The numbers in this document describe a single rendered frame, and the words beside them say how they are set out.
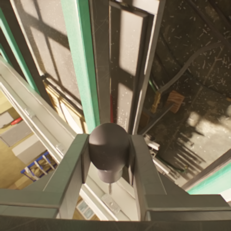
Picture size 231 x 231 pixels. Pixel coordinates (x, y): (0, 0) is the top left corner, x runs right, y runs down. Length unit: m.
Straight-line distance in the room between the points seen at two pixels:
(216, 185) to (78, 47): 0.21
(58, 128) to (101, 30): 0.37
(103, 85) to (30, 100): 0.42
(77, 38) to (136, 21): 0.32
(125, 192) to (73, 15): 0.37
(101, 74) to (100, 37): 0.06
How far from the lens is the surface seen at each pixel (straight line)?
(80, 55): 0.22
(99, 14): 0.20
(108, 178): 0.18
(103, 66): 0.23
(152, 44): 0.54
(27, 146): 9.79
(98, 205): 0.84
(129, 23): 0.52
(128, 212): 0.42
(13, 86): 0.72
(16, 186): 12.65
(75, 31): 0.20
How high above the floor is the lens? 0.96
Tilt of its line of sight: 26 degrees down
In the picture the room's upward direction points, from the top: 129 degrees counter-clockwise
